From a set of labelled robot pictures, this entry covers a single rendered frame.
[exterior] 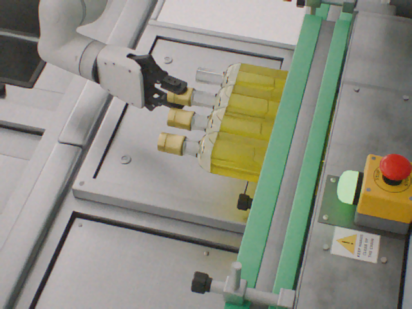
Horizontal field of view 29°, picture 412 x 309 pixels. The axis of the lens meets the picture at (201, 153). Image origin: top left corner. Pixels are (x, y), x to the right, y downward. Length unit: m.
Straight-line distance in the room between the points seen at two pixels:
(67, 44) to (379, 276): 0.75
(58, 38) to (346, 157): 0.61
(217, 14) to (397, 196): 0.87
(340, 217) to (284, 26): 0.77
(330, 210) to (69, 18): 0.64
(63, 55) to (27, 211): 0.30
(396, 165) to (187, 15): 0.87
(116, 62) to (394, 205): 0.62
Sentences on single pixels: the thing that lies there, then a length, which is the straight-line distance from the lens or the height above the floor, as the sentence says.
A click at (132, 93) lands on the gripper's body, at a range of 1.47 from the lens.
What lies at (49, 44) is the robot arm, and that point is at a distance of 1.53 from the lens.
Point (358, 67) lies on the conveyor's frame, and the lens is 1.30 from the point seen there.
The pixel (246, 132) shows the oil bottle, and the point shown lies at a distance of 1.35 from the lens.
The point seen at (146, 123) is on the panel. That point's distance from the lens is 1.57.
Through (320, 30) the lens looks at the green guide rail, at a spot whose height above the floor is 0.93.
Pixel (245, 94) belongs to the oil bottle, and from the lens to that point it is 1.41.
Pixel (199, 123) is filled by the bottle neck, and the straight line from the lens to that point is 1.39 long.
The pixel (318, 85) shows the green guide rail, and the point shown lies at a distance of 1.29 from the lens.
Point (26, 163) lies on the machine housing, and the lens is 1.59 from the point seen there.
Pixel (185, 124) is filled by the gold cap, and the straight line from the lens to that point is 1.39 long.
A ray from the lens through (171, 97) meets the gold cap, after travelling 1.44.
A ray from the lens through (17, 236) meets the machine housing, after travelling 1.44.
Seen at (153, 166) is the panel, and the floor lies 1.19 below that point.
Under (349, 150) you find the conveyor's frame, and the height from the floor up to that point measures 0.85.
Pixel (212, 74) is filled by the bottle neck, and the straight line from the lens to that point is 1.47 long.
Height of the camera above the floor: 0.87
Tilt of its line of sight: 9 degrees up
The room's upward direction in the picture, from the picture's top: 79 degrees counter-clockwise
